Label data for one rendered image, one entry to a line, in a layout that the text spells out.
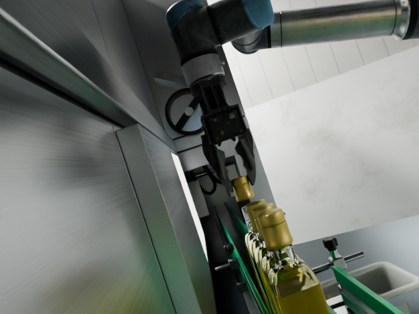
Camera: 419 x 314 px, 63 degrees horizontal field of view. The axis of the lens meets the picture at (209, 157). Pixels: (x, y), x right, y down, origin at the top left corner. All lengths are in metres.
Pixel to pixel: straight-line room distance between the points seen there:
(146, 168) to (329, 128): 2.83
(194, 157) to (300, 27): 0.94
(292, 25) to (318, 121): 2.45
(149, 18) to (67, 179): 1.52
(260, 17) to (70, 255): 0.54
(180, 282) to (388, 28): 0.63
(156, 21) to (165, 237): 1.38
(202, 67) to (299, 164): 2.62
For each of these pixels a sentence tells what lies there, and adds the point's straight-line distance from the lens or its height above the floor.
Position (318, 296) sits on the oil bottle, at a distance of 0.46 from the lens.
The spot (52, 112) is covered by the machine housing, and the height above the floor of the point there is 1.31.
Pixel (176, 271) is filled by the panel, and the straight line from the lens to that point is 0.44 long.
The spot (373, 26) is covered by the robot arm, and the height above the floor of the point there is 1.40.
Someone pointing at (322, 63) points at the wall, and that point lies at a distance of 3.25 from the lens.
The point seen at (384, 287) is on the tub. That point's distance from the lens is 1.09.
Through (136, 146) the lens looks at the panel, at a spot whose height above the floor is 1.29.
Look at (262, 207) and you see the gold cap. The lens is 0.50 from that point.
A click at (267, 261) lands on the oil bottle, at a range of 0.51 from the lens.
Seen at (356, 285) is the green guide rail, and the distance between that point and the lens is 0.68.
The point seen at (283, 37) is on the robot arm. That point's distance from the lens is 0.78.
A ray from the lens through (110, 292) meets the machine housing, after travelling 0.25.
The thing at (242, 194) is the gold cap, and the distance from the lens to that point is 0.66.
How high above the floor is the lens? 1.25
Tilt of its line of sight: 1 degrees up
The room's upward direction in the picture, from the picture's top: 19 degrees counter-clockwise
